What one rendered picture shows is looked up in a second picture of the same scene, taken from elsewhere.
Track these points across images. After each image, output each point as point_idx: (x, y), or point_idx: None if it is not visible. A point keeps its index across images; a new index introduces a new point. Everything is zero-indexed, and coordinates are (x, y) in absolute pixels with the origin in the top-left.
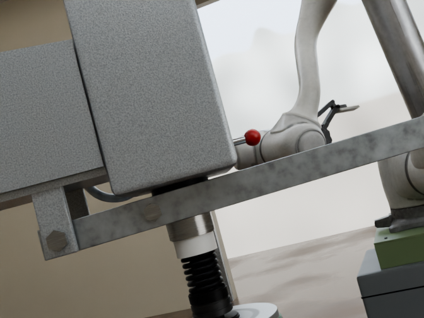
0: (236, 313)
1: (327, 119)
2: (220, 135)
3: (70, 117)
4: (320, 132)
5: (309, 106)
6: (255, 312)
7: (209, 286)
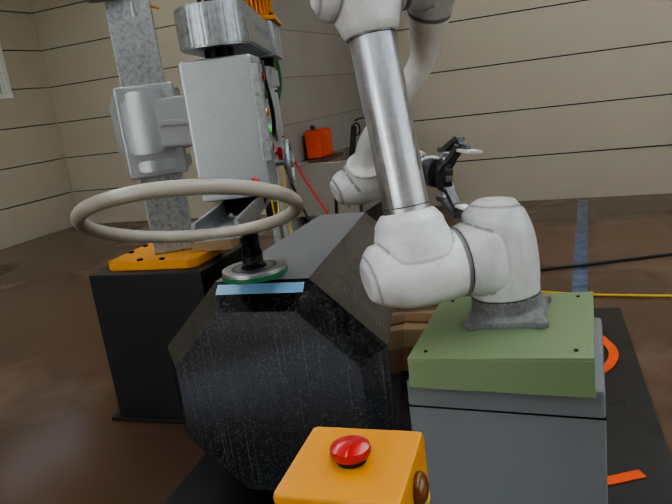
0: (249, 267)
1: (446, 157)
2: None
3: None
4: (336, 184)
5: (354, 156)
6: (250, 272)
7: (241, 248)
